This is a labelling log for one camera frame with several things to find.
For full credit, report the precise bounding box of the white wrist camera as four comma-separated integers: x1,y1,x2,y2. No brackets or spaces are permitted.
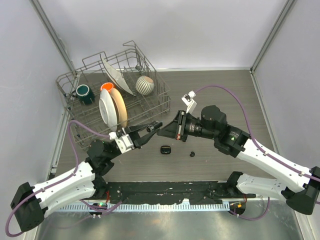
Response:
108,127,135,154
181,90,197,114

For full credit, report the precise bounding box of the grey tilted plate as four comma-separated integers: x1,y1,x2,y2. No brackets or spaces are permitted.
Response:
100,55,137,97

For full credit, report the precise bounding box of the glossy black charging case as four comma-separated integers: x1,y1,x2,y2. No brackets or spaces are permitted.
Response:
160,145,172,155

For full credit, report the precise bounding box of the dusty black oval case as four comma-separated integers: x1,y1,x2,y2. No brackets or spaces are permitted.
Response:
146,121,163,133

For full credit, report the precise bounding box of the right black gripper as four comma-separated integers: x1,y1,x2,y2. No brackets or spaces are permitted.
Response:
157,109,217,140

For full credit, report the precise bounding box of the purple cable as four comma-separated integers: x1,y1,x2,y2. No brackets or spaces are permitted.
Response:
4,120,113,237
194,84,320,221

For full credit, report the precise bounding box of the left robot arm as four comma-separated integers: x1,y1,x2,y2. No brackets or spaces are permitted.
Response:
5,121,163,238

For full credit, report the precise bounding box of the striped ceramic bowl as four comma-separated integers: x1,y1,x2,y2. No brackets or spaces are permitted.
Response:
135,75,155,96

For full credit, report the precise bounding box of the dark green mug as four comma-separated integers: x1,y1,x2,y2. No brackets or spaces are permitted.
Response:
71,84,95,106

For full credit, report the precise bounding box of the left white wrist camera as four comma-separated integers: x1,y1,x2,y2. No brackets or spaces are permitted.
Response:
108,127,135,154

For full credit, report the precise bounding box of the white slotted cable duct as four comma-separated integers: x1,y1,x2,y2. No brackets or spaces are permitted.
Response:
55,199,230,213

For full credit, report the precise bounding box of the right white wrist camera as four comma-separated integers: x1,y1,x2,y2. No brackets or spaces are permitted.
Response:
181,90,197,114

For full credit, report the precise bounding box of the beige round plate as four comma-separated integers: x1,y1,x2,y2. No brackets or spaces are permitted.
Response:
109,88,128,128

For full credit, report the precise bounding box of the orange cup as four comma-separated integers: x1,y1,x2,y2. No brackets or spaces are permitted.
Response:
100,82,115,92

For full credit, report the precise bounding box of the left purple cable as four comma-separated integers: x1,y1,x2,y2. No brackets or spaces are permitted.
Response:
4,120,113,237

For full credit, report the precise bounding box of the grey wire dish rack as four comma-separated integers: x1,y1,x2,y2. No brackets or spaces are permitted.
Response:
56,40,171,134

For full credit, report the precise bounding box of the white round plate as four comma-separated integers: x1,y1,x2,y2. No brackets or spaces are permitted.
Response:
99,89,118,131

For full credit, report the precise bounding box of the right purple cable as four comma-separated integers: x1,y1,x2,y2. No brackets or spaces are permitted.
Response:
194,84,320,221

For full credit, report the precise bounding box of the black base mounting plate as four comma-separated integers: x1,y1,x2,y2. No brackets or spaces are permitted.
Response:
95,181,246,205

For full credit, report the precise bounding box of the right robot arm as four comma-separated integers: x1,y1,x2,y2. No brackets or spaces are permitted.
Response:
157,105,320,215

